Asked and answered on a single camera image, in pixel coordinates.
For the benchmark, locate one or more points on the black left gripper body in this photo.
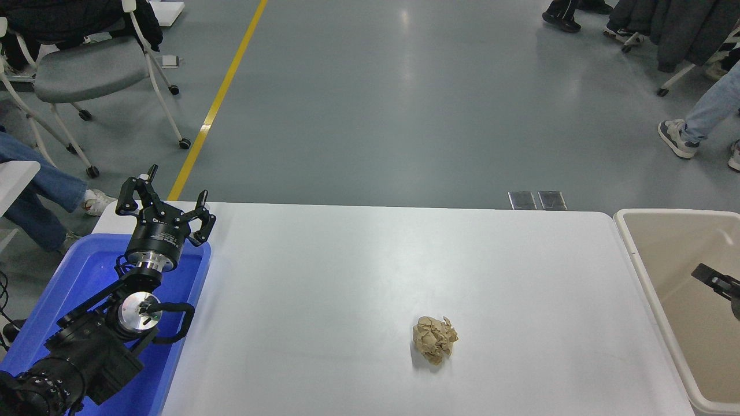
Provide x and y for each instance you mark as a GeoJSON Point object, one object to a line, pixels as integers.
{"type": "Point", "coordinates": [157, 234]}

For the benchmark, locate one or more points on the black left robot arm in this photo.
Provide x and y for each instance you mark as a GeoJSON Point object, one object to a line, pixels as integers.
{"type": "Point", "coordinates": [87, 346]}

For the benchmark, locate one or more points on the large pale plastic bin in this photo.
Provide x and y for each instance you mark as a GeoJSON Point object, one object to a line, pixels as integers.
{"type": "Point", "coordinates": [670, 260]}

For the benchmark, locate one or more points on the blue plastic tray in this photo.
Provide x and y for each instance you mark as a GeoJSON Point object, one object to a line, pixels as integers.
{"type": "Point", "coordinates": [81, 271]}

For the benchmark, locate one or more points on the seated person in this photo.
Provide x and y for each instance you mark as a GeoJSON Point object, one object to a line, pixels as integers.
{"type": "Point", "coordinates": [34, 185]}

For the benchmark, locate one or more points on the small white side table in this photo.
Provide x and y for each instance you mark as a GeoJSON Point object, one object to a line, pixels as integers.
{"type": "Point", "coordinates": [14, 179]}

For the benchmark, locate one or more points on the grey wheeled chair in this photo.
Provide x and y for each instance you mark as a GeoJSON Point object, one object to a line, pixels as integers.
{"type": "Point", "coordinates": [87, 72]}

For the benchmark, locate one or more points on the small white floor item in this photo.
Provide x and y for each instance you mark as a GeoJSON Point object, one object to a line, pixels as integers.
{"type": "Point", "coordinates": [170, 60]}

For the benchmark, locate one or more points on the walking person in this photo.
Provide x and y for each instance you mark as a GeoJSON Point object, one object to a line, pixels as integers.
{"type": "Point", "coordinates": [711, 104]}

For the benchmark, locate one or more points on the metal floor socket plate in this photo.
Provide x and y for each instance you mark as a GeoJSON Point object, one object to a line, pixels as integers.
{"type": "Point", "coordinates": [552, 200]}
{"type": "Point", "coordinates": [522, 200]}

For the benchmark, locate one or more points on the white flat board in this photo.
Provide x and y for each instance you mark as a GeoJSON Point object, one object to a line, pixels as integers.
{"type": "Point", "coordinates": [167, 10]}

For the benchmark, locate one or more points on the black jacket on chair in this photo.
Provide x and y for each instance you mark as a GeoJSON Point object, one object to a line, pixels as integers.
{"type": "Point", "coordinates": [63, 17]}

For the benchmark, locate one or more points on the person's pale shoe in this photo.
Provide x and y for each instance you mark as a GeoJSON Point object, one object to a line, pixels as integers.
{"type": "Point", "coordinates": [716, 70]}
{"type": "Point", "coordinates": [617, 33]}

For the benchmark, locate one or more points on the dark grey coats on chair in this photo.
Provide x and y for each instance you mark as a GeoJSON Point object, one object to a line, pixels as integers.
{"type": "Point", "coordinates": [682, 29]}

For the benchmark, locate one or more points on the crumpled tan paper ball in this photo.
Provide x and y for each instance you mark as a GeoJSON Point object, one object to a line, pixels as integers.
{"type": "Point", "coordinates": [435, 341]}

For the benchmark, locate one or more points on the person with black shoes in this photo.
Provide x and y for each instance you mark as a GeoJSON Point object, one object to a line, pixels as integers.
{"type": "Point", "coordinates": [562, 20]}

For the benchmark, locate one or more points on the white wheeled chair frame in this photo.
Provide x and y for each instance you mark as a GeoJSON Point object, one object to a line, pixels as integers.
{"type": "Point", "coordinates": [679, 75]}

